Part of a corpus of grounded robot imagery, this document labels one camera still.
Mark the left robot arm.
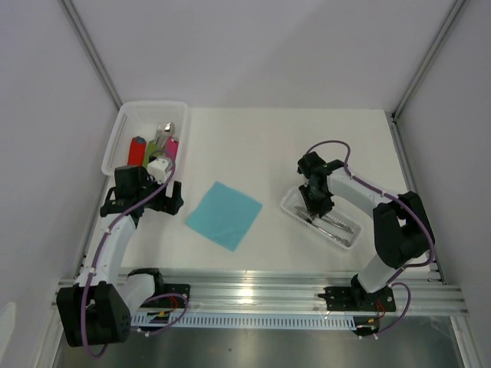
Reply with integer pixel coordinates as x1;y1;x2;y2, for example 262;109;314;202
56;157;183;349

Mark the ornate silver fork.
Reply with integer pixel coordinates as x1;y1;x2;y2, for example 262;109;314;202
297;212;351;246

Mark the white slotted cable duct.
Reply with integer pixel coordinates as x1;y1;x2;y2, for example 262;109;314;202
130;313;356;330

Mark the aluminium frame post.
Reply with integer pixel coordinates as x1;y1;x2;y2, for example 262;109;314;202
390;0;469;123
58;0;123;110

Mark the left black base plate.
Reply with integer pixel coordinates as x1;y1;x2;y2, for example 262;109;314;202
142;284;191;310

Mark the ornate silver spoon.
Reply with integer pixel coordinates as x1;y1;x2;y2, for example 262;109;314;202
325;216;353;234

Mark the teal paper napkin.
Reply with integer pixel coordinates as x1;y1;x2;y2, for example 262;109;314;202
186;182;263;251

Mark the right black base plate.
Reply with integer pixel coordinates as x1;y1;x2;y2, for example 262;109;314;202
317;286;396;312

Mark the small white plastic tray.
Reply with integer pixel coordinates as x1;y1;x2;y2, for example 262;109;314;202
280;187;361;250

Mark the left aluminium frame post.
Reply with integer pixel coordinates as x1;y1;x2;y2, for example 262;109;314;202
58;0;123;110

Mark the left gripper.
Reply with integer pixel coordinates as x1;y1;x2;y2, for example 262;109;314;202
136;169;183;215

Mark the large white plastic basket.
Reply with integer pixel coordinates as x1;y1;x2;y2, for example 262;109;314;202
101;100;190;177

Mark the aluminium mounting rail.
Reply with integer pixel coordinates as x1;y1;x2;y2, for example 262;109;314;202
53;270;469;317

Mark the red napkin roll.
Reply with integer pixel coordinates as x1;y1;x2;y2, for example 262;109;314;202
127;136;147;166

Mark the right aluminium frame post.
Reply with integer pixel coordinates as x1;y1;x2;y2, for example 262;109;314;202
390;0;469;123

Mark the pink napkin roll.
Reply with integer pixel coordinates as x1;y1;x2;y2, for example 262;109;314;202
163;136;180;160

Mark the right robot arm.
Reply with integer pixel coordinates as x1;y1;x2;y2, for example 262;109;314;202
297;151;435;311

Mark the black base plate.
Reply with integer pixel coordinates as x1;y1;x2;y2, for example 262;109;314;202
317;286;396;312
142;284;191;310

